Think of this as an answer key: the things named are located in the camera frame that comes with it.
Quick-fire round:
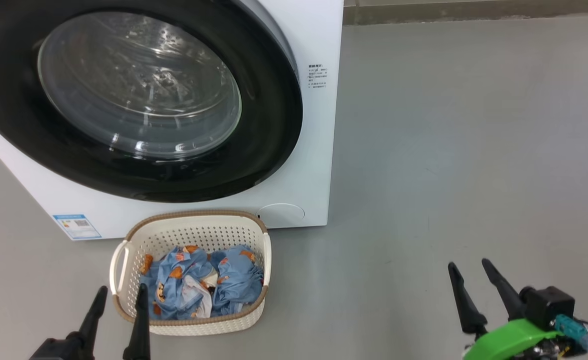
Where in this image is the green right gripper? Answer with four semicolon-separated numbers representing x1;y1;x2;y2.
447;258;588;360

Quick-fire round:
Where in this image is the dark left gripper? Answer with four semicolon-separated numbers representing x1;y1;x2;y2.
29;283;151;360

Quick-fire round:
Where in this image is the blue cartoon garment cream lining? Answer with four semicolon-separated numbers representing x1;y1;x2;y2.
139;245;215;321

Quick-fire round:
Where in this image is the black round door with glass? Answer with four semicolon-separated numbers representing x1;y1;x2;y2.
0;0;303;204

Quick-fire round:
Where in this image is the cream perforated laundry basket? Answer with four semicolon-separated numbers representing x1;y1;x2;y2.
110;210;272;337

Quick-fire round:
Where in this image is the white front-load washing machine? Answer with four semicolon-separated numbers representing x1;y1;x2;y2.
0;0;344;242

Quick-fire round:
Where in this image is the blue energy label sticker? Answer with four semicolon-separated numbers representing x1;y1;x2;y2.
53;214;102;241

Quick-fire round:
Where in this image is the round white filter cover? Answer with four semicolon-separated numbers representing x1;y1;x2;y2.
257;202;306;229

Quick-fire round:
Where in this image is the teal cable connector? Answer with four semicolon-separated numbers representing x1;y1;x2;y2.
554;314;588;352

